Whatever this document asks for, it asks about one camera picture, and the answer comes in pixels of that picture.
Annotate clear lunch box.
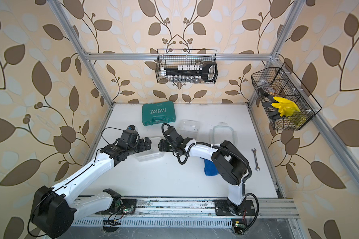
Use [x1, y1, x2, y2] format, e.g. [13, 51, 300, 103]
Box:
[133, 136, 164, 162]
[178, 119, 200, 139]

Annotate blue cleaning cloth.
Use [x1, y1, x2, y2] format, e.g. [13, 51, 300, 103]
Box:
[204, 159, 219, 176]

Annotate clear lunch box lid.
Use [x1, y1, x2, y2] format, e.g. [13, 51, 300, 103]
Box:
[209, 122, 238, 146]

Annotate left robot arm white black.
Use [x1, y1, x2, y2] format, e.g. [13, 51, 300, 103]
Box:
[29, 128, 152, 239]

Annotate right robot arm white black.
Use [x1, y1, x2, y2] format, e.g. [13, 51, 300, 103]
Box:
[158, 123, 252, 206]

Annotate green plastic tool case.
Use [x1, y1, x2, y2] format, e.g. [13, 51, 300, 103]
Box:
[142, 101, 176, 126]

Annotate black socket set holder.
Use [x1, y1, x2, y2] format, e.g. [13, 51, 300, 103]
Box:
[156, 62, 218, 83]

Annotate small steel wrench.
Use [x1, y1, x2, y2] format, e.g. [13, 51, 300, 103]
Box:
[251, 148, 261, 171]

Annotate yellow rubber glove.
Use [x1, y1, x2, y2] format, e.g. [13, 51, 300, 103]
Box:
[271, 97, 301, 117]

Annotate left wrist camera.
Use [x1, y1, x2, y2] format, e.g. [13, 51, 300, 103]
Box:
[126, 125, 138, 134]

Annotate aluminium front rail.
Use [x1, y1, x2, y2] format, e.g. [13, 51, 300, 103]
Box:
[121, 197, 300, 219]

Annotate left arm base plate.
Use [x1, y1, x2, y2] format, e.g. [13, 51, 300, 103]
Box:
[100, 198, 137, 215]

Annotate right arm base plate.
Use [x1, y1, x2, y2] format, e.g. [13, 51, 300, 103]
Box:
[213, 199, 255, 217]

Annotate black wire basket back wall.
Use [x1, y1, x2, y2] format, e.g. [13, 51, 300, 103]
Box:
[155, 48, 218, 84]

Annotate black wire basket wall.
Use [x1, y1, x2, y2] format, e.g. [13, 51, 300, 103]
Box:
[155, 48, 218, 84]
[251, 63, 322, 130]

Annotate black handled pliers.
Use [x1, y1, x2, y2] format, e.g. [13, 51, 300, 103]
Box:
[259, 88, 282, 120]

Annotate black wire basket right wall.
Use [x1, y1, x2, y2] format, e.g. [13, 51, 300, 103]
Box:
[251, 63, 322, 130]

